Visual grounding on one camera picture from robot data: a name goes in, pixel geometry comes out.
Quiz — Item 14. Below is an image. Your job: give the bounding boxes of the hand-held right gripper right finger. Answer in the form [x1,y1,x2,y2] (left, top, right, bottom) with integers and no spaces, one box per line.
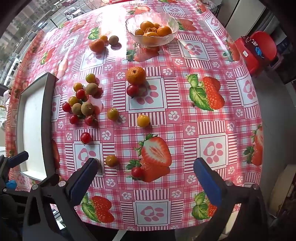
[193,158,271,241]

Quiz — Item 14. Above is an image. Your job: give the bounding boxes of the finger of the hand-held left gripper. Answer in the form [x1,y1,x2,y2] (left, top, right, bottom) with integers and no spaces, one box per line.
[0,179,19,193]
[0,151,29,180]

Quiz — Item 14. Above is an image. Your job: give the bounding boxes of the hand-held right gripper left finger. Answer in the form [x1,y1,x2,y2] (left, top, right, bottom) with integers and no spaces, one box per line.
[23,158,102,241]

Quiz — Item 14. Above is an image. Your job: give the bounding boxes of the white shallow tray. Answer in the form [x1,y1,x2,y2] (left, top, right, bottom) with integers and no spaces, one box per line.
[16,72,60,181]

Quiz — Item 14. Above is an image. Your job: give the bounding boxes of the pink strawberry print tablecloth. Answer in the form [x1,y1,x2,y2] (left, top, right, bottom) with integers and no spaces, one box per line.
[5,0,264,231]

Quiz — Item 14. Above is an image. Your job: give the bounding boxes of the cardboard sheet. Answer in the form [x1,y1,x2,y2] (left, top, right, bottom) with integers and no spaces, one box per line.
[269,164,296,216]

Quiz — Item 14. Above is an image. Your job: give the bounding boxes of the large orange mandarin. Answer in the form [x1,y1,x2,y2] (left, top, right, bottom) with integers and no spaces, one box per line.
[126,67,147,84]

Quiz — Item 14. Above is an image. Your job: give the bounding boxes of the red plastic chair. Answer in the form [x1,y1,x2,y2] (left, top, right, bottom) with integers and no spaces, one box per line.
[234,31,278,77]

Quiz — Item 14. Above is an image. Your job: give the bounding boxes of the white car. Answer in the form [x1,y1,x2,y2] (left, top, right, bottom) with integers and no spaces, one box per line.
[63,7,82,19]

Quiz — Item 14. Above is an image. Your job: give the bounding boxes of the clear glass bowl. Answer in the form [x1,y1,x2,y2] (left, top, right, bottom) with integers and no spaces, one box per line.
[125,12,179,47]

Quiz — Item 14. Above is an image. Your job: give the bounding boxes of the large orange kumquat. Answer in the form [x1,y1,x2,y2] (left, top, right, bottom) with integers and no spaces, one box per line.
[140,21,155,32]

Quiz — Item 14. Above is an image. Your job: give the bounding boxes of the white cabinet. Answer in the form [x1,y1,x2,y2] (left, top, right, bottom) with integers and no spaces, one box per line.
[225,0,280,33]

